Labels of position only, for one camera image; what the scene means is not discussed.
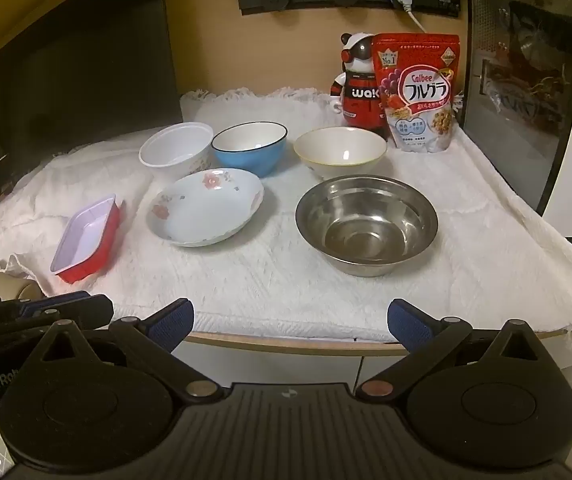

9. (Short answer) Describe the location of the red rectangular baking dish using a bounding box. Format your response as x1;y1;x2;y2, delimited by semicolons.
50;194;120;284

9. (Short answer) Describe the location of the stainless steel bowl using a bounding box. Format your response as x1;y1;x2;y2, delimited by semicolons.
295;174;438;278

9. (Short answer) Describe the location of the white floral bowl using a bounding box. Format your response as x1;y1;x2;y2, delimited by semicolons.
138;122;214;183

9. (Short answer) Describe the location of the cream gold-rimmed bowl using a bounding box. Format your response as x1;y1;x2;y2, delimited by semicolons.
293;126;388;180

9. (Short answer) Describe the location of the blue enamel bowl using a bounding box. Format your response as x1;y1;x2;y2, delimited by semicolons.
211;122;288;178

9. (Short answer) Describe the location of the floral shallow plate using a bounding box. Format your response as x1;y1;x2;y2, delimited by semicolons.
146;168;264;248

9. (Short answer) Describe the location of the red panda robot figure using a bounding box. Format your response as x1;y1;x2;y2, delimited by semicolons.
329;32;389;139

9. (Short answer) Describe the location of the white microwave oven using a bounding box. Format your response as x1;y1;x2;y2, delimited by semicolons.
461;0;572;240

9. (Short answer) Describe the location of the red granola cereal bag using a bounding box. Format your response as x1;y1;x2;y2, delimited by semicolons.
371;32;460;153

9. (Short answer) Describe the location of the white plug and cable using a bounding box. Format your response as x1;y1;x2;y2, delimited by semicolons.
394;0;428;35

